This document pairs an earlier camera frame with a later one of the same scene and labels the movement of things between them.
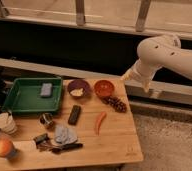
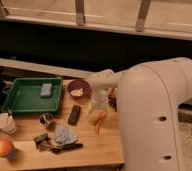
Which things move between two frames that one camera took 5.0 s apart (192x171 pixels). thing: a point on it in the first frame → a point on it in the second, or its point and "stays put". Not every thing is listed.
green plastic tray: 35,94 stays put
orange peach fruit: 3,147 stays put
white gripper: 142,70 → 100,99
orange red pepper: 98,124 stays put
